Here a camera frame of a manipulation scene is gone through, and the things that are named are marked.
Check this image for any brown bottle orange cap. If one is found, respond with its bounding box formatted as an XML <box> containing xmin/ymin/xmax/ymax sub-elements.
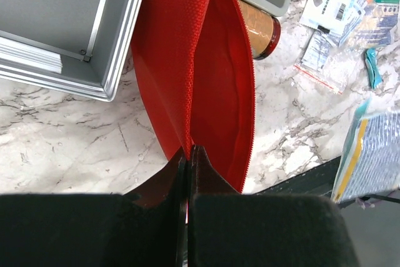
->
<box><xmin>237</xmin><ymin>0</ymin><xmax>281</xmax><ymax>60</ymax></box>

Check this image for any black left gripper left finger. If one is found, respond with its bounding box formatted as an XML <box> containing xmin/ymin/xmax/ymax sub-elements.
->
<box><xmin>1</xmin><ymin>151</ymin><xmax>186</xmax><ymax>266</ymax></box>

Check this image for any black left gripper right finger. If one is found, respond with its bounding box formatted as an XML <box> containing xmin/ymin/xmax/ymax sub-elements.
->
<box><xmin>188</xmin><ymin>146</ymin><xmax>359</xmax><ymax>266</ymax></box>

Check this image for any light blue printed sachet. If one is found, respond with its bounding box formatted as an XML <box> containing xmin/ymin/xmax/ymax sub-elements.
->
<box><xmin>299</xmin><ymin>0</ymin><xmax>370</xmax><ymax>37</ymax></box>

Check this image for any silvery clear foil packet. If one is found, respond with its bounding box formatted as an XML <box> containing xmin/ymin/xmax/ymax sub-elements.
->
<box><xmin>331</xmin><ymin>98</ymin><xmax>399</xmax><ymax>203</ymax></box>

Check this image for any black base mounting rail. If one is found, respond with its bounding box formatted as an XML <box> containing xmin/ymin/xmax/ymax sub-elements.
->
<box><xmin>256</xmin><ymin>156</ymin><xmax>341</xmax><ymax>197</ymax></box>

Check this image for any grey metal first aid case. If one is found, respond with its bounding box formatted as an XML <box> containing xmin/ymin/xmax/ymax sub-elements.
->
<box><xmin>1</xmin><ymin>0</ymin><xmax>142</xmax><ymax>101</ymax></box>

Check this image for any clear ziplock bag red line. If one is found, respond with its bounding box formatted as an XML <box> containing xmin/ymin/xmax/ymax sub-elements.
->
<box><xmin>294</xmin><ymin>30</ymin><xmax>363</xmax><ymax>94</ymax></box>

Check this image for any red first aid kit pouch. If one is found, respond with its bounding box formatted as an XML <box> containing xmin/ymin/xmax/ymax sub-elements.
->
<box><xmin>131</xmin><ymin>0</ymin><xmax>255</xmax><ymax>191</ymax></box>

